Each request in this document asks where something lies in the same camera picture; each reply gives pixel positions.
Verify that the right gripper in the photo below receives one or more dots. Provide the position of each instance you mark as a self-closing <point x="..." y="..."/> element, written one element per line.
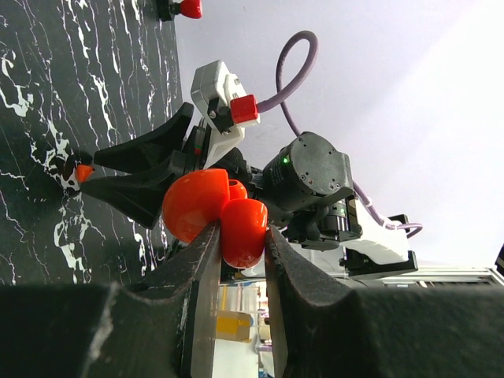
<point x="156" y="166"/>

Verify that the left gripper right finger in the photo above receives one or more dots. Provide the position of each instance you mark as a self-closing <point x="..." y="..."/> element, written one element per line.
<point x="321" y="327"/>

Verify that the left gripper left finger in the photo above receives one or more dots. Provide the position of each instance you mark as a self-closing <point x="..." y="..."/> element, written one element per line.
<point x="162" y="326"/>

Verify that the red earbud charging case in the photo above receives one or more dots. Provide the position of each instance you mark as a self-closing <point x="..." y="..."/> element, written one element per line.
<point x="202" y="197"/>

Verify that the red stamp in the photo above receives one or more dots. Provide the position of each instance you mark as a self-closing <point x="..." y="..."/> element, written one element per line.
<point x="167" y="10"/>

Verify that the aluminium frame rail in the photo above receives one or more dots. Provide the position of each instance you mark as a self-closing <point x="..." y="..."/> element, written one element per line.
<point x="432" y="276"/>

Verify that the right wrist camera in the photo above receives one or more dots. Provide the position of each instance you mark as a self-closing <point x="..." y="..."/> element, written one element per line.
<point x="222" y="100"/>

